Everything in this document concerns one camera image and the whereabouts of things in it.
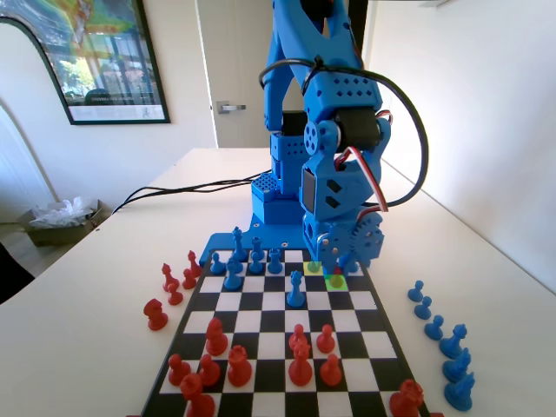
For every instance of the blue gripper with gears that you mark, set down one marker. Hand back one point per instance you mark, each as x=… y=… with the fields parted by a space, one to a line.
x=335 y=243

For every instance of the blue pawn chess piece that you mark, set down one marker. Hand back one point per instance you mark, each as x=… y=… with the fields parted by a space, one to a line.
x=229 y=266
x=254 y=266
x=313 y=267
x=434 y=330
x=422 y=309
x=416 y=293
x=356 y=269
x=217 y=266

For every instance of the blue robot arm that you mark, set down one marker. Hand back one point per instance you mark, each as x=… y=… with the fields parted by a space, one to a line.
x=330 y=87

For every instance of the blue rook chess piece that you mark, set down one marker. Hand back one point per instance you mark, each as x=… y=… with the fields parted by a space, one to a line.
x=256 y=247
x=273 y=262

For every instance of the blue king chess piece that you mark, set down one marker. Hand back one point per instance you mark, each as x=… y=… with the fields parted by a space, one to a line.
x=238 y=247

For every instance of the blue bishop chess piece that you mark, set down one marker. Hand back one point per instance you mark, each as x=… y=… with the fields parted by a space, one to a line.
x=233 y=281
x=452 y=345

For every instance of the red queen chess piece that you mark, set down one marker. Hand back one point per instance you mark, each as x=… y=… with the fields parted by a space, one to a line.
x=300 y=369

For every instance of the red bishop chess piece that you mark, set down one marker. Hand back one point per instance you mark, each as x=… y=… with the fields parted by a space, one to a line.
x=194 y=267
x=168 y=280

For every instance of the blue knight chess piece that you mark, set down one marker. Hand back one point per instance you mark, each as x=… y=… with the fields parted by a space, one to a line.
x=460 y=393
x=456 y=369

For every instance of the black and white chessboard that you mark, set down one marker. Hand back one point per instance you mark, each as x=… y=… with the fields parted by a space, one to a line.
x=265 y=323

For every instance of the white door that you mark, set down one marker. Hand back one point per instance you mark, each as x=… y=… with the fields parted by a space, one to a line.
x=239 y=65

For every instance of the clear plastic bag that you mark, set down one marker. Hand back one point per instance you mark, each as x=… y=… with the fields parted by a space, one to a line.
x=65 y=210

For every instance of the brown cardboard box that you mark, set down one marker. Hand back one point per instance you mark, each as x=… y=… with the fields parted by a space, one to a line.
x=52 y=236

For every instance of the black framed poster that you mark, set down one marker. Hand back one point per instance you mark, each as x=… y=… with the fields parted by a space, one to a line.
x=108 y=65

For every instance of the blue base plate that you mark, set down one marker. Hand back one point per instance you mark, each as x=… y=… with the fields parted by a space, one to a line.
x=221 y=241

